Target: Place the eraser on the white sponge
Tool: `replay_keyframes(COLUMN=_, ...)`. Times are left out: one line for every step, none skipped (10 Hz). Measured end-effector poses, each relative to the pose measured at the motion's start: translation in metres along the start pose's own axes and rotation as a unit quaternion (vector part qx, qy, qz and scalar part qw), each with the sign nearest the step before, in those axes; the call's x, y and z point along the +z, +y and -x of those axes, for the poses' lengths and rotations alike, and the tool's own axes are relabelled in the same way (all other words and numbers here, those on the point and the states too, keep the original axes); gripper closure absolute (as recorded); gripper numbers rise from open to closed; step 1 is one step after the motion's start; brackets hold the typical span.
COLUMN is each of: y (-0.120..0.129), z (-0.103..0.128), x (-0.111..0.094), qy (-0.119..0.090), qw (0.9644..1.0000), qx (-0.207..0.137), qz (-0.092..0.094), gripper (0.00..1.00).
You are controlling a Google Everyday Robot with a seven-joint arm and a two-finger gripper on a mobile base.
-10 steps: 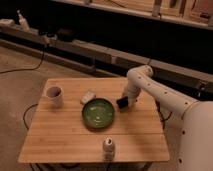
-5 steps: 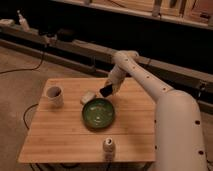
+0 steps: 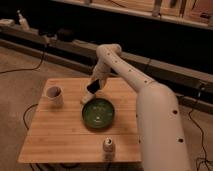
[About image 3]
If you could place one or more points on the wooden table board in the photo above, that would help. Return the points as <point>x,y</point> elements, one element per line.
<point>59,135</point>

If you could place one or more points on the white sponge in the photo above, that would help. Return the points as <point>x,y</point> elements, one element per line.
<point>87,97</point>

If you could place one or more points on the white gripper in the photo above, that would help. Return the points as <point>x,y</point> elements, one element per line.
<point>100,73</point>

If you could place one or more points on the white spray bottle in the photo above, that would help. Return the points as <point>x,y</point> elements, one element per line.
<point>23,22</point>

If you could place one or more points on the white mug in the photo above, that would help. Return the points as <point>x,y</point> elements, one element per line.
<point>55,95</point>

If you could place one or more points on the small white bottle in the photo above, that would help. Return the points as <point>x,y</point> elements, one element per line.
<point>108,149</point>

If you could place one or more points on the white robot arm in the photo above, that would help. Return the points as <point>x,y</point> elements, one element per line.
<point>161,136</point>

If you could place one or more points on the black eraser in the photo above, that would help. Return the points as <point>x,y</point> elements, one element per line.
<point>93,87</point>

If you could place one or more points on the green bowl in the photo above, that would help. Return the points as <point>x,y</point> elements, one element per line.
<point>98,113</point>

